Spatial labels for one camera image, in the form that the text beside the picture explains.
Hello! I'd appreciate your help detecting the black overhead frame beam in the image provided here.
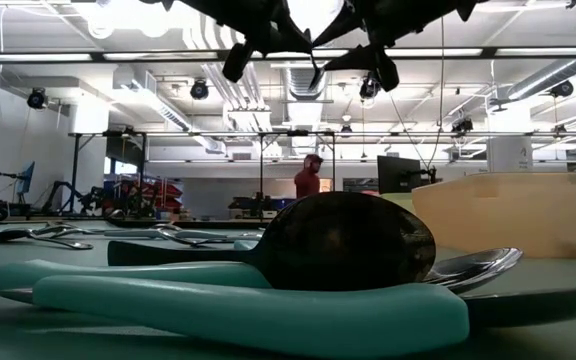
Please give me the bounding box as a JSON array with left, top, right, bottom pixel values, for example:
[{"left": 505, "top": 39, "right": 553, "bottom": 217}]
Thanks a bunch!
[{"left": 0, "top": 46, "right": 576, "bottom": 65}]

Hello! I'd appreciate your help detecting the beige plastic bin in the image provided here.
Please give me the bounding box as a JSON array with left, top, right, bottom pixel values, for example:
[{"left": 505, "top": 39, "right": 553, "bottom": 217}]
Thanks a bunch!
[{"left": 411, "top": 172, "right": 576, "bottom": 260}]

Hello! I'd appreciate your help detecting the tilted blue monitor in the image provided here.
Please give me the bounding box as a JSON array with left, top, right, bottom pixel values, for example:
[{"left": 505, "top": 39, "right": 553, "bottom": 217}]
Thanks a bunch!
[{"left": 15, "top": 160, "right": 37, "bottom": 196}]

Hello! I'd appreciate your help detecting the spoon with teal handle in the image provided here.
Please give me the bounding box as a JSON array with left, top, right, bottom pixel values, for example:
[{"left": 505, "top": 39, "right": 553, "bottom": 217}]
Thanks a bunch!
[
  {"left": 0, "top": 247, "right": 524, "bottom": 295},
  {"left": 0, "top": 264, "right": 471, "bottom": 360},
  {"left": 232, "top": 238, "right": 576, "bottom": 330}
]

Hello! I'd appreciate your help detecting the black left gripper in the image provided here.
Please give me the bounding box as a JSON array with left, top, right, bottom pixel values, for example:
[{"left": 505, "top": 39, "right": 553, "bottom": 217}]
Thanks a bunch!
[{"left": 140, "top": 0, "right": 314, "bottom": 84}]

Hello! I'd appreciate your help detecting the spoon with light blue handle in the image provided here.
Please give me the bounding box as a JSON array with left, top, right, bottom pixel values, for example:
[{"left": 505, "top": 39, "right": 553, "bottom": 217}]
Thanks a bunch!
[
  {"left": 102, "top": 228, "right": 182, "bottom": 239},
  {"left": 175, "top": 229, "right": 265, "bottom": 241}
]

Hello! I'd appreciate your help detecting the red storage rack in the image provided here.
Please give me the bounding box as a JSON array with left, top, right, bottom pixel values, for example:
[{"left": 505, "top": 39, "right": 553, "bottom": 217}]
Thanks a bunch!
[{"left": 102, "top": 174, "right": 184, "bottom": 214}]

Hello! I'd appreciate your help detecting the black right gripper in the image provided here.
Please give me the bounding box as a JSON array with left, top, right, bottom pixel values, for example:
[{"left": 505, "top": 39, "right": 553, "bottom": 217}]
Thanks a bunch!
[{"left": 312, "top": 0, "right": 489, "bottom": 93}]

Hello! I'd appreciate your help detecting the black metal table frame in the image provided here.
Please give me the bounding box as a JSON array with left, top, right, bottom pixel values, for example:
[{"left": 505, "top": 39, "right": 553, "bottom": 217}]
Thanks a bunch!
[{"left": 105, "top": 218, "right": 289, "bottom": 230}]

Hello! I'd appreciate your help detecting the background robot workstation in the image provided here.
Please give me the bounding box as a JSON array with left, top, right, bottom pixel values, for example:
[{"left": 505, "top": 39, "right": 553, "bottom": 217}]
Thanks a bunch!
[{"left": 227, "top": 195, "right": 294, "bottom": 221}]

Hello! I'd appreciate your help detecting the yellow plastic bin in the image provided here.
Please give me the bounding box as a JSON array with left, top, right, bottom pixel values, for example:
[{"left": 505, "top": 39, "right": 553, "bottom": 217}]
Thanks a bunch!
[{"left": 382, "top": 192, "right": 415, "bottom": 221}]

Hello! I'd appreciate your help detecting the silver slanted ventilation duct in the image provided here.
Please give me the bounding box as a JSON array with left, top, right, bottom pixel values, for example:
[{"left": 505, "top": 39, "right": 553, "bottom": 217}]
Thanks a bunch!
[{"left": 505, "top": 56, "right": 576, "bottom": 101}]

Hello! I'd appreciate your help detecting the black hanging cable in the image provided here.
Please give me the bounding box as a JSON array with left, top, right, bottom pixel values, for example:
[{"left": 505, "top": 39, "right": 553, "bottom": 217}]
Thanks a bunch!
[{"left": 425, "top": 14, "right": 445, "bottom": 169}]

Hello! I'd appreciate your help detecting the black monitor on arm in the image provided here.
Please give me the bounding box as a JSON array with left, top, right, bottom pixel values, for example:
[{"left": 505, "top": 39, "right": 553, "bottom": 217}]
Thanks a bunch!
[{"left": 376, "top": 155, "right": 423, "bottom": 196}]

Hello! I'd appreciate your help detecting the black metal rig frame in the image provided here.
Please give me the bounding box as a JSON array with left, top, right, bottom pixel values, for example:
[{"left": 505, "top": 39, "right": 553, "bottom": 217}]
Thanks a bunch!
[{"left": 67, "top": 129, "right": 338, "bottom": 222}]

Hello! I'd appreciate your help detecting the green table mat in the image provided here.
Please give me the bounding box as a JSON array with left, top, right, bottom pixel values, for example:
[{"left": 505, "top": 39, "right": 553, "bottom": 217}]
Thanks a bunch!
[{"left": 0, "top": 219, "right": 576, "bottom": 360}]

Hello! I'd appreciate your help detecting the silver ribbed ventilation duct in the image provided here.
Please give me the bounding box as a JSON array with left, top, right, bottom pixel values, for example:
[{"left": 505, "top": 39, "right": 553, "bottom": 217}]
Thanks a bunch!
[{"left": 283, "top": 63, "right": 330, "bottom": 102}]

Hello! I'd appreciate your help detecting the person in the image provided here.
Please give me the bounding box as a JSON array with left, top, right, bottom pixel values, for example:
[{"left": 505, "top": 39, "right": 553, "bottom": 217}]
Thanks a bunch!
[{"left": 293, "top": 153, "right": 325, "bottom": 200}]

